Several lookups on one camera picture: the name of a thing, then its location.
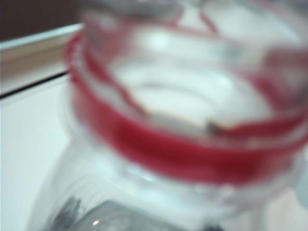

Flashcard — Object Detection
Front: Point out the clear red-labelled mineral water bottle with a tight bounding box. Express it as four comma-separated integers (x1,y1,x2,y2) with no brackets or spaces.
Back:
31,0,308,231

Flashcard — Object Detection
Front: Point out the brown fabric desk partition panel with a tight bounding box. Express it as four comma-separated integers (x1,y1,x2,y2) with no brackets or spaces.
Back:
0,0,84,44

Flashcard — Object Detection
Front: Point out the white desk cable hatch cover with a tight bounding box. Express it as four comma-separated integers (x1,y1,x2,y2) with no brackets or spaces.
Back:
0,55,68,100

